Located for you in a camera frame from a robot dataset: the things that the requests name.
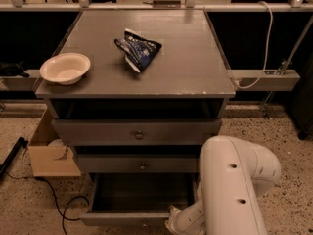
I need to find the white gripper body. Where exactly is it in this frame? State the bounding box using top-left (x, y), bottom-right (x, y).
top-left (165, 200), bottom-right (205, 235)

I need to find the grey bottom drawer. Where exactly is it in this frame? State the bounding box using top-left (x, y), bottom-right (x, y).
top-left (80, 173), bottom-right (198, 227)

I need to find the grey drawer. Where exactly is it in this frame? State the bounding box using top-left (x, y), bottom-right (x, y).
top-left (52, 119), bottom-right (221, 146)
top-left (80, 173), bottom-right (198, 227)
top-left (75, 155), bottom-right (199, 173)

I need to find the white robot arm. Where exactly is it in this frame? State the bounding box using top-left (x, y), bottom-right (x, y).
top-left (165, 136), bottom-right (281, 235)

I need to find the grey middle drawer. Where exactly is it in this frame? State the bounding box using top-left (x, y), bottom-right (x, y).
top-left (75, 155), bottom-right (199, 173)

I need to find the grey drawer cabinet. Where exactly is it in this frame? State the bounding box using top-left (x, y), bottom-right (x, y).
top-left (34, 9), bottom-right (237, 194)

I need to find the grey top drawer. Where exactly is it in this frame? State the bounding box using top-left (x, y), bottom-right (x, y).
top-left (52, 119), bottom-right (221, 146)

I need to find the cardboard box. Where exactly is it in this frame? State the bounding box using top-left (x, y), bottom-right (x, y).
top-left (27, 110), bottom-right (81, 177)

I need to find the dark cart at right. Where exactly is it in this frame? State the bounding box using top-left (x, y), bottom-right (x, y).
top-left (290, 54), bottom-right (313, 140)

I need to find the blue chip bag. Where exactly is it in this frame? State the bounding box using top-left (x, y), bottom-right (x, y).
top-left (114, 28), bottom-right (162, 73)

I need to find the black pole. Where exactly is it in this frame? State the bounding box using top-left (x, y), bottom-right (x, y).
top-left (0, 137), bottom-right (28, 179)

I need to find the white bowl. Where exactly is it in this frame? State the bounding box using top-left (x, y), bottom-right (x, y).
top-left (39, 53), bottom-right (91, 85)

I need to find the black floor cable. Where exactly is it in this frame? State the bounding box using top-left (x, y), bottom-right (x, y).
top-left (6, 171), bottom-right (91, 235)

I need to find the white hanging cable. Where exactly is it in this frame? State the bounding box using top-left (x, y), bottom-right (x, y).
top-left (233, 0), bottom-right (275, 90)

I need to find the black cloth on rail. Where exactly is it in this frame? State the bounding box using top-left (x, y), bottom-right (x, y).
top-left (0, 62), bottom-right (29, 77)

